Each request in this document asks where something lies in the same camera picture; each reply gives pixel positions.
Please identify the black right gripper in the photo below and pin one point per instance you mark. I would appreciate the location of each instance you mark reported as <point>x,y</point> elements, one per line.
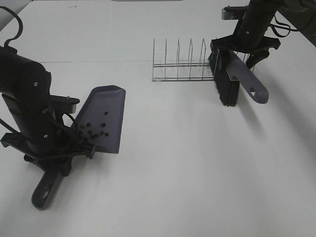
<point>248,37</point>

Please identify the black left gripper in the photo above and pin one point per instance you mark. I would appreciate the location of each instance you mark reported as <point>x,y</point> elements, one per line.
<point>46,150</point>

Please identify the grey hand brush black bristles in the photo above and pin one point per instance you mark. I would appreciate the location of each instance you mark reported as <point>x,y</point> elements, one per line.
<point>237,75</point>

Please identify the pile of coffee beans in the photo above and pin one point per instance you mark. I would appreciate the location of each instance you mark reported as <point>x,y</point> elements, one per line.
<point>93,128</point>

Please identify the grey plastic dustpan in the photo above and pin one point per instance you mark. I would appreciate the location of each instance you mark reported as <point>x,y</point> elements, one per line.
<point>109,98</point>

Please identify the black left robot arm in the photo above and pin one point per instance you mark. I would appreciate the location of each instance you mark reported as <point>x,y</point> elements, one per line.
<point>47,132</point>

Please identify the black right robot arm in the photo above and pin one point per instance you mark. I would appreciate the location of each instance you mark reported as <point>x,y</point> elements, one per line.
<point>261,8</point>

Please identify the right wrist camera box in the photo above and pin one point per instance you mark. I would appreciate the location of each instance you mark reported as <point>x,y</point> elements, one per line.
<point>233,12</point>

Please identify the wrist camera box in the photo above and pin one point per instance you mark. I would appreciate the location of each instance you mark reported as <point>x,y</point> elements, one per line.
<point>65,105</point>
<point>233,12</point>

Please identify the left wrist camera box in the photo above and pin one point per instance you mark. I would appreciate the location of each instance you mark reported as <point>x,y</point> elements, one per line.
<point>65,105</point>

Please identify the metal wire rack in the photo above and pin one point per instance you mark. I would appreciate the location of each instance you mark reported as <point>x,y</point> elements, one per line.
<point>182,69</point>

